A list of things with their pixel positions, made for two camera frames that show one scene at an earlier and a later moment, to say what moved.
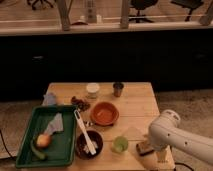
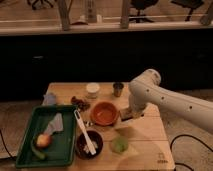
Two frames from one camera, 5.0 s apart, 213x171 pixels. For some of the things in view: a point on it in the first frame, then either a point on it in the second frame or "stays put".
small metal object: [88, 124] stays put
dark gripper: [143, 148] → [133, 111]
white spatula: [77, 115] stays put
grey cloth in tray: [56, 125] stays put
